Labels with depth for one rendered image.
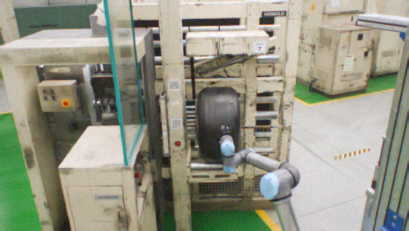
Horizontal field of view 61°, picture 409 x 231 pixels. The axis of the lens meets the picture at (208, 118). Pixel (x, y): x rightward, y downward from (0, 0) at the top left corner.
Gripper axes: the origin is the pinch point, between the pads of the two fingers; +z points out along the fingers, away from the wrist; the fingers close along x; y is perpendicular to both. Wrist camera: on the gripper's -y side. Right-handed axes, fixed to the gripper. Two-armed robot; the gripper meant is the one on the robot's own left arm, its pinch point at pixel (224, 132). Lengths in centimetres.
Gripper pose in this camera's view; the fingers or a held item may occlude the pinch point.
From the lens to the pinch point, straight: 231.4
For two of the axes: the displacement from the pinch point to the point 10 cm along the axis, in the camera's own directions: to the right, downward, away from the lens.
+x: -10.0, 0.1, -0.1
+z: -0.1, -2.9, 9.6
